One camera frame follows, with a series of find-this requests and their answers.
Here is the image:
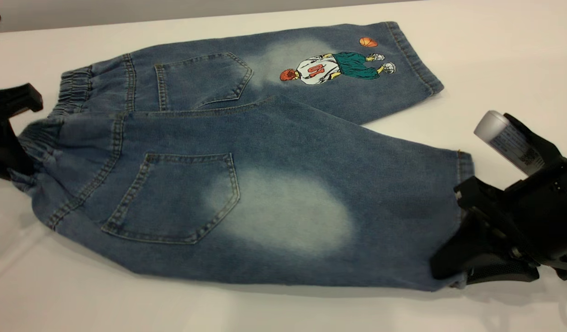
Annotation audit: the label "silver labelled cylinder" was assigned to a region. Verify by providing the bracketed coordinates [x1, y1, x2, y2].
[474, 111, 545, 176]

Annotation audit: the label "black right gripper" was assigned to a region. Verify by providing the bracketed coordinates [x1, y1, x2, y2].
[430, 158, 567, 285]

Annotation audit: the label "blue denim jeans with print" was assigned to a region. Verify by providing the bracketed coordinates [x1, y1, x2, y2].
[9, 21, 475, 292]

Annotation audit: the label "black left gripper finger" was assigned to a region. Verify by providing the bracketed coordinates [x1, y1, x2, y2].
[0, 83, 43, 116]
[0, 115, 35, 180]

